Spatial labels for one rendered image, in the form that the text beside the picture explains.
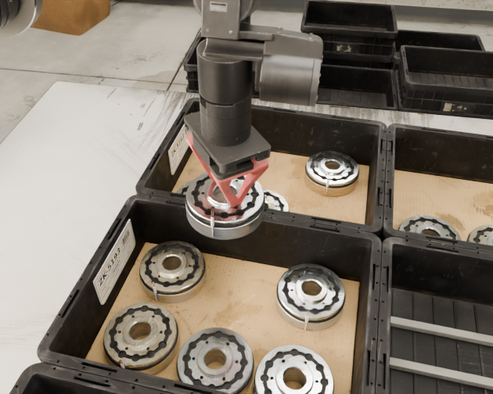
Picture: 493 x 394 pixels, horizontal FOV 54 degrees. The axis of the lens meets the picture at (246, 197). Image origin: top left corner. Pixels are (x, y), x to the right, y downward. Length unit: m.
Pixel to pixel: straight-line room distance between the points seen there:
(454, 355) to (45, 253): 0.77
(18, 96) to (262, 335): 2.53
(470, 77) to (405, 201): 1.26
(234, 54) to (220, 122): 0.08
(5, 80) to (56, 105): 1.77
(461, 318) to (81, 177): 0.87
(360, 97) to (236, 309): 1.49
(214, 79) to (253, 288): 0.39
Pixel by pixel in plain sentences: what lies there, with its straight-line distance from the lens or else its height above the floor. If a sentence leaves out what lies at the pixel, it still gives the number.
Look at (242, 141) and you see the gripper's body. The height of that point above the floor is 1.13.
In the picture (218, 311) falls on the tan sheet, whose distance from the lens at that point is 0.76.
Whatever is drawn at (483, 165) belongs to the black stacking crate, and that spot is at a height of 0.87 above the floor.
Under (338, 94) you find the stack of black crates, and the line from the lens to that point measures 2.11.
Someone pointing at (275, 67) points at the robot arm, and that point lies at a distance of 0.49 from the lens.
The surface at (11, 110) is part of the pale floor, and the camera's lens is 2.96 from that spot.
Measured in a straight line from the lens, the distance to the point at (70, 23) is 3.65.
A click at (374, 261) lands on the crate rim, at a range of 0.71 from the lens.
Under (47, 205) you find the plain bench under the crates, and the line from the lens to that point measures 1.18.
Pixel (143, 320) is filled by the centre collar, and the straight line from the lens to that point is 0.72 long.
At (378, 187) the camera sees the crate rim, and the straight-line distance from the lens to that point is 0.82.
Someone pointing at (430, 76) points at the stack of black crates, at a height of 0.49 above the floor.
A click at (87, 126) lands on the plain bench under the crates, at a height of 0.70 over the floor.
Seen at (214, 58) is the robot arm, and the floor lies 1.24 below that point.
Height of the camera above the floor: 1.46
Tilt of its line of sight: 43 degrees down
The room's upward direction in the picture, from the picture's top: straight up
